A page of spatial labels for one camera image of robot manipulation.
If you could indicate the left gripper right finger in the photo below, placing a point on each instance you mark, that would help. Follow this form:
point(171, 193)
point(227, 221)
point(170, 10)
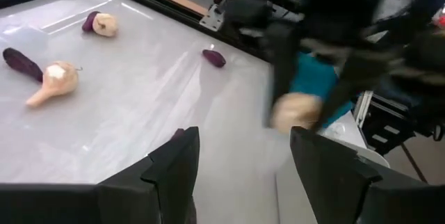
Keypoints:
point(333, 178)

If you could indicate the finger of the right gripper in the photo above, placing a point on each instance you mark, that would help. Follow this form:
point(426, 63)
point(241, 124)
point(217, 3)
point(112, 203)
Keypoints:
point(351, 81)
point(281, 74)

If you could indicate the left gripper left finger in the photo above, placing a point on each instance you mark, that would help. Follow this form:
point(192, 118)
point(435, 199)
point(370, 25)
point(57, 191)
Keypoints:
point(174, 182)

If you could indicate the beige pear-shaped squash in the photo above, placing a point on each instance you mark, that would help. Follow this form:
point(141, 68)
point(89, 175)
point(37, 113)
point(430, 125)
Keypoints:
point(60, 79)

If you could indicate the long purple eggplant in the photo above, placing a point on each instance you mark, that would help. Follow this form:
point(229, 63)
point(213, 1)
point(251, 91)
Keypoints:
point(21, 63)

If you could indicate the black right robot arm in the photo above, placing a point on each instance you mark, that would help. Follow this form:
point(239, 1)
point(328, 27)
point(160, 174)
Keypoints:
point(245, 13)

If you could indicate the teal plastic basket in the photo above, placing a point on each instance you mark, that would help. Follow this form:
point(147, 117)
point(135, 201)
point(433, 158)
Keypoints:
point(313, 78)

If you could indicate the black slotted stand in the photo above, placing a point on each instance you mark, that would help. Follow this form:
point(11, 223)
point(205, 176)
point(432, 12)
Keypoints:
point(386, 126)

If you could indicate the small purple eggplant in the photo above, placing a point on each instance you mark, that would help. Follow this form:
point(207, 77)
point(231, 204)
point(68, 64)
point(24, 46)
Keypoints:
point(215, 58)
point(88, 22)

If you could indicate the silver metal mounting bracket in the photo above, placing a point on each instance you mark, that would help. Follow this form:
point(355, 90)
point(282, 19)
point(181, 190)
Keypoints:
point(211, 18)

